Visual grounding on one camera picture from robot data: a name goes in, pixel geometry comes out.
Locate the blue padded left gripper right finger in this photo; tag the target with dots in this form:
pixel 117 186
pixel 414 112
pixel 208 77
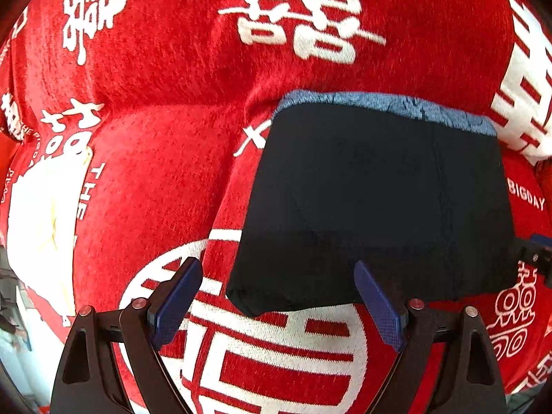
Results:
pixel 386 317

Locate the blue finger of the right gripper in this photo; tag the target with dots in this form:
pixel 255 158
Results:
pixel 543 241

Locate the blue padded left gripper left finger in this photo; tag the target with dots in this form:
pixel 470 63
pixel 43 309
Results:
pixel 171 300

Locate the black pants with blue trim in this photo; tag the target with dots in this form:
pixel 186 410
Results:
pixel 414 190

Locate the red wedding bedspread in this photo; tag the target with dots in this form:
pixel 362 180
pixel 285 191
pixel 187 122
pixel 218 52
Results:
pixel 174 96

